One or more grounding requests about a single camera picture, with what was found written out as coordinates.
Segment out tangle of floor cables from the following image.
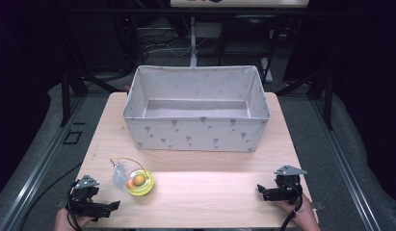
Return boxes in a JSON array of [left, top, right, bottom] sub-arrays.
[[134, 27, 192, 61]]

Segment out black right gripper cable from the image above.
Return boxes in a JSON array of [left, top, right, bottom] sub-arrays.
[[279, 182, 304, 231]]

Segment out white desk leg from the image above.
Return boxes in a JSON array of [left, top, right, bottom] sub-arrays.
[[189, 16, 198, 67]]

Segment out white desk top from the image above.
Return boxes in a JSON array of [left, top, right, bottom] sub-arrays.
[[170, 0, 310, 9]]

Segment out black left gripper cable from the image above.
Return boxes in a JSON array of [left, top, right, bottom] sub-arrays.
[[66, 180, 84, 231]]

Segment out black metal stand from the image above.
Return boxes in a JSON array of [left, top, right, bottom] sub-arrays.
[[276, 68, 334, 131], [59, 32, 126, 128]]

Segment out person's left hand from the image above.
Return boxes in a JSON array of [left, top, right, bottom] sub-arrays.
[[53, 207, 94, 231]]

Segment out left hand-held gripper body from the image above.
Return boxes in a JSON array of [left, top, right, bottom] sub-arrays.
[[67, 174, 105, 222]]

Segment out person's right hand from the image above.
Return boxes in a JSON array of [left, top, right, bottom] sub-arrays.
[[276, 193, 322, 231]]

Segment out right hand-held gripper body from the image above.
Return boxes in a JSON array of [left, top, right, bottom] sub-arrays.
[[266, 165, 308, 206]]

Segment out aluminium floor rail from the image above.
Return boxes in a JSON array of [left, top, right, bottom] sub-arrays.
[[310, 95, 383, 231], [0, 95, 88, 231]]

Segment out yellow cat toy with feather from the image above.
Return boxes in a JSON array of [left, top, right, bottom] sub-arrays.
[[109, 156, 156, 197]]

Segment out black chair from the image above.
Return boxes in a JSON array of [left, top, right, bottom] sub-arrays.
[[217, 13, 278, 83]]

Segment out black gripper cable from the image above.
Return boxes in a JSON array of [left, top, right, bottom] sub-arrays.
[[66, 180, 84, 231], [279, 182, 304, 231]]

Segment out grey fabric storage box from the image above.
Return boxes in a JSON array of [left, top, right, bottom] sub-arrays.
[[122, 64, 272, 153]]

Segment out black floor cable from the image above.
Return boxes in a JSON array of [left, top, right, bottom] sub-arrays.
[[17, 162, 84, 231]]

